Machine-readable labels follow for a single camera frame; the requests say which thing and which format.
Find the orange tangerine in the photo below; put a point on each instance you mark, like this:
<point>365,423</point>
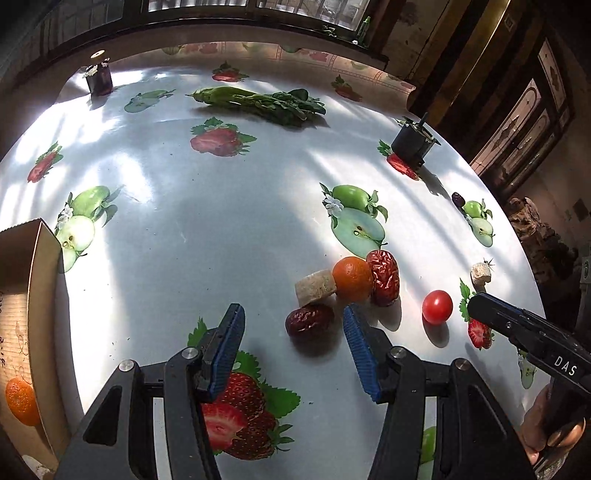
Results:
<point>353,279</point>
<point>21,401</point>

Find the beige cake chunk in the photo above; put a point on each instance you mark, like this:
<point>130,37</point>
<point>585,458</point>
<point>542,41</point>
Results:
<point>315,287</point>

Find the dark red date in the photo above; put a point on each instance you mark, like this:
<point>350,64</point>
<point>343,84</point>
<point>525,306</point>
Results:
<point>309,321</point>

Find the fruit print tablecloth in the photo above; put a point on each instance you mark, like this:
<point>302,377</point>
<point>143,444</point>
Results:
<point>167,210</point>

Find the person's right hand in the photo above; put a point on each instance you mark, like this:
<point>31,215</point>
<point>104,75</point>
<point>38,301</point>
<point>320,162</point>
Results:
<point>531,431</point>

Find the small dark jar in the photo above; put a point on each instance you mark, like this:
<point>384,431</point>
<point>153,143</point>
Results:
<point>98,78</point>

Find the black cylindrical container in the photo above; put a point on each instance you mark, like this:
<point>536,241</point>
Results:
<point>414,142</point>

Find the dark date near apple print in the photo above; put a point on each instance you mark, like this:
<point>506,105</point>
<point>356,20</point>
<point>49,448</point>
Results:
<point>458,200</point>

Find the green bottle on windowsill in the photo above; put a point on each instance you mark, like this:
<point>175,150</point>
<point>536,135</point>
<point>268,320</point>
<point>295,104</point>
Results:
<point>363,29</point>

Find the red cherry tomato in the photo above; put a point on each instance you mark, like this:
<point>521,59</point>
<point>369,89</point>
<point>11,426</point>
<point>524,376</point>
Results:
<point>437,307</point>

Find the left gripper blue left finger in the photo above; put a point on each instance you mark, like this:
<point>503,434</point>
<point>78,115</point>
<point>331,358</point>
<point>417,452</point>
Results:
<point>218,351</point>

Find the cardboard tray box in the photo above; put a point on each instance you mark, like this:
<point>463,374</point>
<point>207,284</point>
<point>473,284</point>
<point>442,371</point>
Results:
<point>30,260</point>

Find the large wrinkled red date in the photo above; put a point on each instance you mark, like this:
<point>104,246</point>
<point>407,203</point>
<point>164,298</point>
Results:
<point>386,279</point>

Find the beige cake near strawberry print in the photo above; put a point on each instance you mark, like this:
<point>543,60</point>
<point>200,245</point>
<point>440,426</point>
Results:
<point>481,275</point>

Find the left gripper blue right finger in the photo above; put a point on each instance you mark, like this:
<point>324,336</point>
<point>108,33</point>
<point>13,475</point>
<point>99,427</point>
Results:
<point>369,347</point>

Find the green leafy vegetable bunch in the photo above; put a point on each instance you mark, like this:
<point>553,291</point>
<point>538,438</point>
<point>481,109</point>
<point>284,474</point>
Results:
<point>288,108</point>

